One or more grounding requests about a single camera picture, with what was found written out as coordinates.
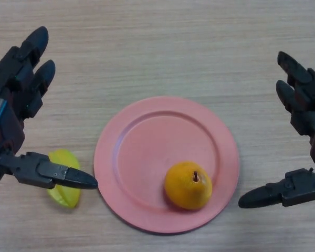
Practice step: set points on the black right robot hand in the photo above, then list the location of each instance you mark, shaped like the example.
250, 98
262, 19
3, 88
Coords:
304, 186

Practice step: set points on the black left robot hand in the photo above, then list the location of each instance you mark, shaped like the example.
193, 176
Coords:
8, 131

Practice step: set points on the yellow orange pear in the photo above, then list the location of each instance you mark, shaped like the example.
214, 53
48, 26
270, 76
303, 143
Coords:
186, 190

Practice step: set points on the pink round plate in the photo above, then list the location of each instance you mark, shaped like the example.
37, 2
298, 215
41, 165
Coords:
147, 147

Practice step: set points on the yellow starfruit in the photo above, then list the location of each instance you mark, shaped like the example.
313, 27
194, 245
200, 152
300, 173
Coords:
65, 195

